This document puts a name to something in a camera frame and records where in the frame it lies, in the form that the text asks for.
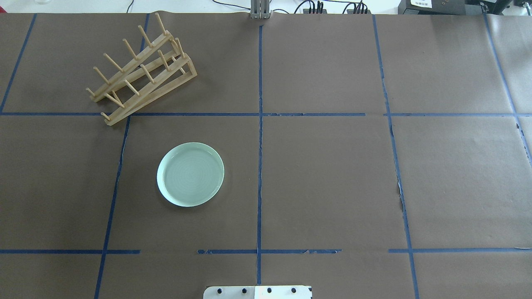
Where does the grey aluminium profile post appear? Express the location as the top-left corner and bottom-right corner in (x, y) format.
(250, 0), (271, 20)

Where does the black power strip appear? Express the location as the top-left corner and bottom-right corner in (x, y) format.
(302, 0), (327, 15)
(343, 1), (371, 15)

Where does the black power strip left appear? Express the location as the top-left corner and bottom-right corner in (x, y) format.
(302, 0), (327, 15)

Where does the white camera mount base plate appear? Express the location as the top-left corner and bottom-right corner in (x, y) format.
(203, 285), (313, 299)

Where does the wooden dish rack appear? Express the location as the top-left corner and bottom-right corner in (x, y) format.
(86, 12), (198, 126)

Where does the black power strip right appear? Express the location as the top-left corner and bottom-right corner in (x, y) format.
(343, 1), (371, 15)

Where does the pale green ceramic plate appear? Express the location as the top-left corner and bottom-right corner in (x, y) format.
(156, 142), (225, 207)

